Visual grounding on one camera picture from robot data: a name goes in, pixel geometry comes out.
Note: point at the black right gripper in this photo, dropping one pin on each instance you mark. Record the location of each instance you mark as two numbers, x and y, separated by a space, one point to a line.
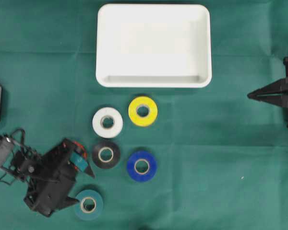
264 94

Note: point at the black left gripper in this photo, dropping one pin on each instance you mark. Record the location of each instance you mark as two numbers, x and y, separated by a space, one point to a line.
50 186

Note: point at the green tape roll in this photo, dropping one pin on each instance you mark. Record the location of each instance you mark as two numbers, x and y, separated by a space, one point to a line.
90 203

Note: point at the red tape roll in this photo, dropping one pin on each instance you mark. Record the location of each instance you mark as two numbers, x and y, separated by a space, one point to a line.
79 150

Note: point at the black tape roll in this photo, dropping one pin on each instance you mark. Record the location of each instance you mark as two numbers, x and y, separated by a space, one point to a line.
97 158

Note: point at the blue tape roll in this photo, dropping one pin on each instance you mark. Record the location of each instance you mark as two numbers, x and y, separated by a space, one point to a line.
141 155

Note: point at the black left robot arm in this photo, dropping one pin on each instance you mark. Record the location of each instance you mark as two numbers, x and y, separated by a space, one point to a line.
17 159

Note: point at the white tape roll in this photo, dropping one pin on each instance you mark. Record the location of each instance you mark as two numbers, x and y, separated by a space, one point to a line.
98 118

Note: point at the yellow tape roll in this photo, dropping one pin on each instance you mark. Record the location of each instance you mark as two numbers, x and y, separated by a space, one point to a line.
143 101

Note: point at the white plastic tray case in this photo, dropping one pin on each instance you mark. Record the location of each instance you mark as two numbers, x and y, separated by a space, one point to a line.
153 46

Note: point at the green table cloth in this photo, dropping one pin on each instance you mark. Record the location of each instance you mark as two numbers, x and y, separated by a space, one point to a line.
222 159

